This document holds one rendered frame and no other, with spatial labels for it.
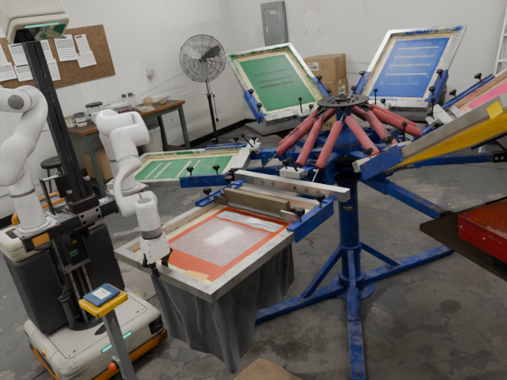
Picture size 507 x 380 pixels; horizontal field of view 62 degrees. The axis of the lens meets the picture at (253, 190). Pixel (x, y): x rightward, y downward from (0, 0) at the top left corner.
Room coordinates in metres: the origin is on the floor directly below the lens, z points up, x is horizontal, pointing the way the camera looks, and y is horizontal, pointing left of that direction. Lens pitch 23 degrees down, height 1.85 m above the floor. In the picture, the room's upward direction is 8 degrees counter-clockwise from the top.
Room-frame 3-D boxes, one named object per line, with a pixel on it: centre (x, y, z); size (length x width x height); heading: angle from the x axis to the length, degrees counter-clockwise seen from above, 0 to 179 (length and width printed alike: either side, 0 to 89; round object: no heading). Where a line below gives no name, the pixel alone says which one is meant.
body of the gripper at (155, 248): (1.39, 0.39, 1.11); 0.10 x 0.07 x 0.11; 137
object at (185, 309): (1.45, 0.33, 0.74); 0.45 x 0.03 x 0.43; 47
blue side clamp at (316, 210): (1.64, -0.23, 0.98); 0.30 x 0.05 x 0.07; 137
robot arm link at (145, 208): (1.43, 0.39, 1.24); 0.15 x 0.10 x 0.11; 23
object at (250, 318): (1.48, 0.02, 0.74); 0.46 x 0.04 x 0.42; 137
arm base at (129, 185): (1.95, 0.62, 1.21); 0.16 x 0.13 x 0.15; 42
